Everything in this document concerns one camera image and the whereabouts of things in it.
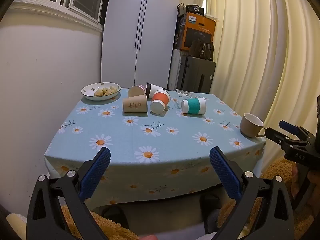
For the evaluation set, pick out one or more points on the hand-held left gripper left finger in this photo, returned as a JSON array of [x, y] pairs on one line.
[[96, 173]]

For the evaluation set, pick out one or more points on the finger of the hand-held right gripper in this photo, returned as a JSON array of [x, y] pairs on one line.
[[288, 126], [276, 135]]

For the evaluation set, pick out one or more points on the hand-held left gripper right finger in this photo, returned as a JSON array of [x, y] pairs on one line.
[[226, 176]]

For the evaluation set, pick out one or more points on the beige mug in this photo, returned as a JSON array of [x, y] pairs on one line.
[[250, 126]]

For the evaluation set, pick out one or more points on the teal sleeve white cup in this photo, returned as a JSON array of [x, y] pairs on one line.
[[193, 105]]

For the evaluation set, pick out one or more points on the brown paper cup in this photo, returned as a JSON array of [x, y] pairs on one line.
[[133, 103]]

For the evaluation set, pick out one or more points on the pink paper cup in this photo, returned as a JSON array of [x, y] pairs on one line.
[[135, 91]]

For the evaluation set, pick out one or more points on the orange sleeve white cup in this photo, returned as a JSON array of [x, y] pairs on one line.
[[160, 100]]

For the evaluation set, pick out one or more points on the black sleeve white cup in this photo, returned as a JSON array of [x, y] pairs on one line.
[[152, 90]]

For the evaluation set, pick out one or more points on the person's right hand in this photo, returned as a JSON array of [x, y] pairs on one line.
[[295, 180]]

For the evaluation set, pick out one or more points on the brown fluffy rug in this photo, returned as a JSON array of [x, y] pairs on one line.
[[277, 170]]

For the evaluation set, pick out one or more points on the dark slipper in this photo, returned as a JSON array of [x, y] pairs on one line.
[[211, 210]]

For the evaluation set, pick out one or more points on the blue daisy tablecloth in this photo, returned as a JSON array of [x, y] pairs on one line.
[[125, 135]]

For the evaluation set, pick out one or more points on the cream curtain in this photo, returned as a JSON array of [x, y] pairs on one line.
[[262, 55]]

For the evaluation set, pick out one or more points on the beige snack piece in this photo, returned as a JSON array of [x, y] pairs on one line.
[[99, 92], [113, 88], [108, 92]]

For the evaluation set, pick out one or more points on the white floral plate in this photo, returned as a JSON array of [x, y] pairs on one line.
[[87, 91]]

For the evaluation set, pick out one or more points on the cream cloth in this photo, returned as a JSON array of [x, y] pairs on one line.
[[16, 223]]

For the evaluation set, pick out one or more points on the grey suitcase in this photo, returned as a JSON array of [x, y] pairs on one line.
[[197, 76]]

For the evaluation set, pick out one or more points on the black handbag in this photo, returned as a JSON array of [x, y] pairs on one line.
[[201, 50]]

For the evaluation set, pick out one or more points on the white suitcase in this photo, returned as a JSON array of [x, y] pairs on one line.
[[175, 70]]

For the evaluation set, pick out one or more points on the orange cardboard box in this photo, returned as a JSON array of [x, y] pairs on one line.
[[197, 31]]

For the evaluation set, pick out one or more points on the white wardrobe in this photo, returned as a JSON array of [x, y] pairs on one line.
[[125, 42]]

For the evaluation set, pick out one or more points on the grey small bag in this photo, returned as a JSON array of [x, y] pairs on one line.
[[181, 8]]

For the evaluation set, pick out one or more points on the black camera bag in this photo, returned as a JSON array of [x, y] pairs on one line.
[[195, 9]]

